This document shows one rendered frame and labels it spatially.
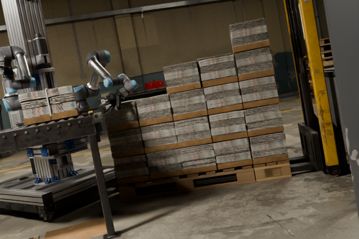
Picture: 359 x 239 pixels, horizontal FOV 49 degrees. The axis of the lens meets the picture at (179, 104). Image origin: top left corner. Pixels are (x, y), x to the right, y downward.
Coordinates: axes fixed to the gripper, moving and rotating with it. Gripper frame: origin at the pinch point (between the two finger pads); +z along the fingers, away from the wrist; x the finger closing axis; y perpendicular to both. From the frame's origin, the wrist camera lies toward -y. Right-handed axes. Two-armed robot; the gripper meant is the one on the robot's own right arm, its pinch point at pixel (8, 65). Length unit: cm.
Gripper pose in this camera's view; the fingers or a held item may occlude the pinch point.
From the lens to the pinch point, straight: 299.9
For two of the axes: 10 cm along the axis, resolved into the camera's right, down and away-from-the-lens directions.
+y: 0.6, 10.0, 0.0
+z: 4.1, -0.2, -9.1
